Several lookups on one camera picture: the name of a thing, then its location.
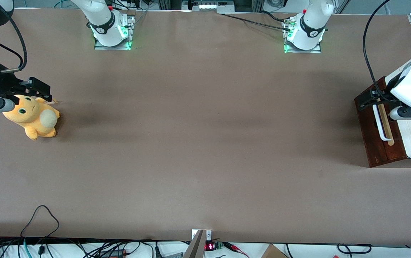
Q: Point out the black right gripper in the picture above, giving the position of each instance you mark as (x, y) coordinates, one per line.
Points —
(4, 83)

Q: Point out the white power strip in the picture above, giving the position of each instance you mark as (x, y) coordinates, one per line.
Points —
(211, 6)

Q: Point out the grey plastic box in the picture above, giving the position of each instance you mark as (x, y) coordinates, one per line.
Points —
(173, 255)

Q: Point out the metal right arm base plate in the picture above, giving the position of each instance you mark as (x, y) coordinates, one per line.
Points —
(114, 47)

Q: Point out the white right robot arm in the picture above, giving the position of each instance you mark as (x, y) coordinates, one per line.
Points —
(105, 25)

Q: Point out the aluminium frame profile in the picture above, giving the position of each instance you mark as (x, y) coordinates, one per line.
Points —
(169, 4)
(341, 5)

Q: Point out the grey aluminium camera beam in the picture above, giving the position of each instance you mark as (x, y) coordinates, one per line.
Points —
(195, 249)

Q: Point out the small metal bracket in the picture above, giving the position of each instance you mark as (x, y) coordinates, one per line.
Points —
(208, 234)

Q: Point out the brown cardboard box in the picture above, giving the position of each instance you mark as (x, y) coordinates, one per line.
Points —
(273, 252)

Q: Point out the dark wood cabinet body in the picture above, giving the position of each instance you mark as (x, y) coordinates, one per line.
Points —
(370, 143)

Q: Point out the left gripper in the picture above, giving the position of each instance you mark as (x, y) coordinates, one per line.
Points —
(383, 94)

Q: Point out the orange plush toy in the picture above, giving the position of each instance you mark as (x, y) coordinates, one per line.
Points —
(29, 118)

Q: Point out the circuit board red display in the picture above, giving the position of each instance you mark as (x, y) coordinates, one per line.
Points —
(209, 246)

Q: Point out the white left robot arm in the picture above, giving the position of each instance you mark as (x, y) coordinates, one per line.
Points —
(311, 25)

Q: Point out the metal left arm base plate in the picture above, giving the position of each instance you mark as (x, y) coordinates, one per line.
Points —
(302, 51)

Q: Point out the red clip leads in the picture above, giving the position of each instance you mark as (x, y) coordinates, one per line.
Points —
(236, 249)

